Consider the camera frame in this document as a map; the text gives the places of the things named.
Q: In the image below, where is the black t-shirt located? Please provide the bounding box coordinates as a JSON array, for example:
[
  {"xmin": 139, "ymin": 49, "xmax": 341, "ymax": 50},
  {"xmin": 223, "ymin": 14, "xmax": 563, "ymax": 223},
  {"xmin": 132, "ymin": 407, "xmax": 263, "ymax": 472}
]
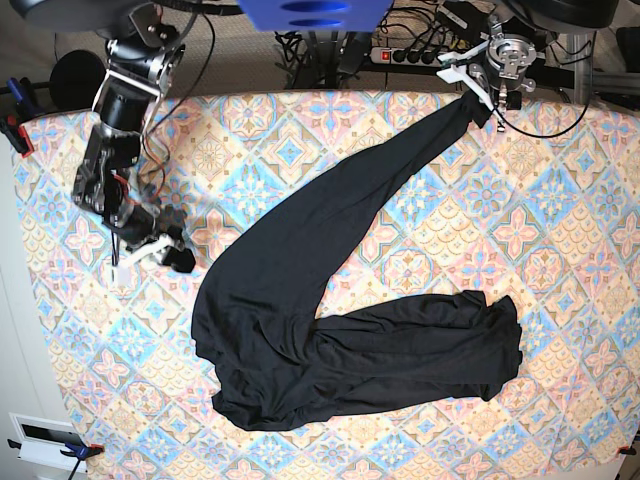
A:
[{"xmin": 191, "ymin": 93, "xmax": 523, "ymax": 432}]

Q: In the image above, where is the white power strip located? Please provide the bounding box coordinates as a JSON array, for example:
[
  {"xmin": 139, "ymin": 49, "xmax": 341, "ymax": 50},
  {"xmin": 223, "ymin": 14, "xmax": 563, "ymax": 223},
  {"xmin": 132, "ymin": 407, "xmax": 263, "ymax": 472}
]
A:
[{"xmin": 361, "ymin": 46, "xmax": 468, "ymax": 72}]

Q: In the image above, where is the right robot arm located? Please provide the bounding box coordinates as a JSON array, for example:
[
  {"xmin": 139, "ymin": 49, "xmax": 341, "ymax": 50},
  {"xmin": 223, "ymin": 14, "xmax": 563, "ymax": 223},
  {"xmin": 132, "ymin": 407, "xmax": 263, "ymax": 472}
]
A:
[{"xmin": 71, "ymin": 3, "xmax": 196, "ymax": 282}]

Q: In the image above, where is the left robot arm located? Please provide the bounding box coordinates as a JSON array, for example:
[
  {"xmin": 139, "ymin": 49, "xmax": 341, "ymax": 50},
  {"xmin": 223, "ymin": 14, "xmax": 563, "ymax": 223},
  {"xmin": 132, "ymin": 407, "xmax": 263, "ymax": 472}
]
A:
[{"xmin": 437, "ymin": 0, "xmax": 618, "ymax": 114}]

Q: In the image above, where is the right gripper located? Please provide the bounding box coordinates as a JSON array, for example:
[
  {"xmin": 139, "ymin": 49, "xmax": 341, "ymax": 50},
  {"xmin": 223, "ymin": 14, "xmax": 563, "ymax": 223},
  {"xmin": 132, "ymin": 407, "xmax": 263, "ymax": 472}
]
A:
[{"xmin": 112, "ymin": 205, "xmax": 196, "ymax": 285}]

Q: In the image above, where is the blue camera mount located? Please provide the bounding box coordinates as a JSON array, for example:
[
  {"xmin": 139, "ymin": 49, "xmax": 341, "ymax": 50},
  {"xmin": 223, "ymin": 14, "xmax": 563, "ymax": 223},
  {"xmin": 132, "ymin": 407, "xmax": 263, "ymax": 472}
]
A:
[{"xmin": 238, "ymin": 0, "xmax": 393, "ymax": 32}]

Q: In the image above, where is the blue clamp bottom left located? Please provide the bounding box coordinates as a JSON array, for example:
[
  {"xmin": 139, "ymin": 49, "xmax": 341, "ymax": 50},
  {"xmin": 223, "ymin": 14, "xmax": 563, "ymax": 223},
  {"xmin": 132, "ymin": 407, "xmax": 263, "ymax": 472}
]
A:
[{"xmin": 7, "ymin": 439, "xmax": 105, "ymax": 461}]

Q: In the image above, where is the red blue clamp top left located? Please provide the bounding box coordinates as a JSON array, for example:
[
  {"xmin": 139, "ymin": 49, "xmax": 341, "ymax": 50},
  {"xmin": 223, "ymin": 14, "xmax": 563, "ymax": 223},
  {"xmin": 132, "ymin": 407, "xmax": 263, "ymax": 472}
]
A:
[{"xmin": 1, "ymin": 77, "xmax": 39, "ymax": 158}]

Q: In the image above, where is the patterned colourful tablecloth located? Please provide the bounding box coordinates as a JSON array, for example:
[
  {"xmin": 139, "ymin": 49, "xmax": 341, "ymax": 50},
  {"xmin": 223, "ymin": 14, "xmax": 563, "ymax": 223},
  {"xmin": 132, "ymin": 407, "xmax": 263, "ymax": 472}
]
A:
[{"xmin": 2, "ymin": 92, "xmax": 639, "ymax": 479}]

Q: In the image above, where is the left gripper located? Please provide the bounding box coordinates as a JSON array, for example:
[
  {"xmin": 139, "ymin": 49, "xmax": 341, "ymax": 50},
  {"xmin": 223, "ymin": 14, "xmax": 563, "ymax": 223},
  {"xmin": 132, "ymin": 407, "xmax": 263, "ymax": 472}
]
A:
[{"xmin": 436, "ymin": 34, "xmax": 537, "ymax": 111}]

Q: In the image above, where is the black round stool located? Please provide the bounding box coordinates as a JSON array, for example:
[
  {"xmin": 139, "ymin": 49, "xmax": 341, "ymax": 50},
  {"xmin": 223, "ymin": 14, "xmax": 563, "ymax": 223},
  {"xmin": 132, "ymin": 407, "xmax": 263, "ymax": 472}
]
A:
[{"xmin": 49, "ymin": 50, "xmax": 106, "ymax": 111}]

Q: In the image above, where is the white wall vent box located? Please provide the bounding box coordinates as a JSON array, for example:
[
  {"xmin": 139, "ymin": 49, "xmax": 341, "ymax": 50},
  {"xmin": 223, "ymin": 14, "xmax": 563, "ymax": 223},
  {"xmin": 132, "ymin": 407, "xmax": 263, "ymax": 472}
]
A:
[{"xmin": 9, "ymin": 412, "xmax": 82, "ymax": 473}]

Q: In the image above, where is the black clamp bottom right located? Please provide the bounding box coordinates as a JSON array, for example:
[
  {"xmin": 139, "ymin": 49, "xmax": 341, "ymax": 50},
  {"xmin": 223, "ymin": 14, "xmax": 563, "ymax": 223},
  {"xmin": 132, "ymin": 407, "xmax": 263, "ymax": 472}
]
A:
[{"xmin": 617, "ymin": 445, "xmax": 638, "ymax": 456}]

